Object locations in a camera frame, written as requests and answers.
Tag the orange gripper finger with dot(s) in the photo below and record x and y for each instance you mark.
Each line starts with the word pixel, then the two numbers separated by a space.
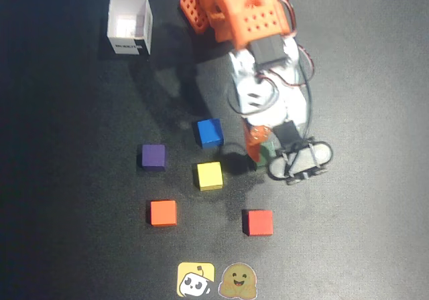
pixel 256 139

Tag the green cube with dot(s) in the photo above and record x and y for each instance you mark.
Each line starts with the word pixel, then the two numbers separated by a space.
pixel 266 156

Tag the orange and white robot arm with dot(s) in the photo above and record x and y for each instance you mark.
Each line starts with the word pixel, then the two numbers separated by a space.
pixel 241 8

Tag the blue cube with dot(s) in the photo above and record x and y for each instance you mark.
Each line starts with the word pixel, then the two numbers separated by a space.
pixel 209 132

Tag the yellow cube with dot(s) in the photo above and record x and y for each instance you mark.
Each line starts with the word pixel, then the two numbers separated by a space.
pixel 209 174

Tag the red cube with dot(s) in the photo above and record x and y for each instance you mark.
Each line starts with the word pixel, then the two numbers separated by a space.
pixel 259 222

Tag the purple cube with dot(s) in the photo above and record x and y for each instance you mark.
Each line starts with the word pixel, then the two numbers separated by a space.
pixel 152 156

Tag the orange cube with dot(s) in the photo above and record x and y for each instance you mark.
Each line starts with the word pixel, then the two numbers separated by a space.
pixel 163 212

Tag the black table mat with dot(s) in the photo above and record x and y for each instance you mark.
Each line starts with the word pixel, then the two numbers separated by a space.
pixel 368 179

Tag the hugging face emoji sticker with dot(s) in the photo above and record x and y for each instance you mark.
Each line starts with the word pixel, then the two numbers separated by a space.
pixel 238 278

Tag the yellow robot logo sticker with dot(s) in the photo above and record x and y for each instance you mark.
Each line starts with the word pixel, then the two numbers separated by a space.
pixel 187 273

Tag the white open cardboard box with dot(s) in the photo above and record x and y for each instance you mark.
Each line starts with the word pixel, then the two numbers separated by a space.
pixel 129 22

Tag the black oval wrist camera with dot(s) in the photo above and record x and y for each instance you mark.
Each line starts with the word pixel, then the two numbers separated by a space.
pixel 301 159

